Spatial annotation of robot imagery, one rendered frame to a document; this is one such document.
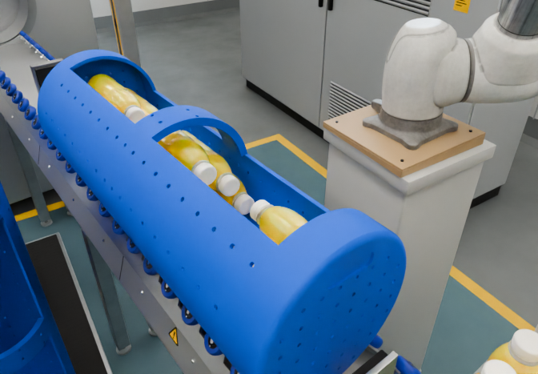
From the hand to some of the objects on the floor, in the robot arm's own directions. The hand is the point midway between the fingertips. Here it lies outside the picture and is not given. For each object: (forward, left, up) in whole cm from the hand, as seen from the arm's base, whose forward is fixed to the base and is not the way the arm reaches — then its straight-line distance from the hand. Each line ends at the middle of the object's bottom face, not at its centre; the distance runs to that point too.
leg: (+39, -222, -136) cm, 264 cm away
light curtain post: (-5, -171, -139) cm, 221 cm away
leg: (+32, -124, -139) cm, 189 cm away
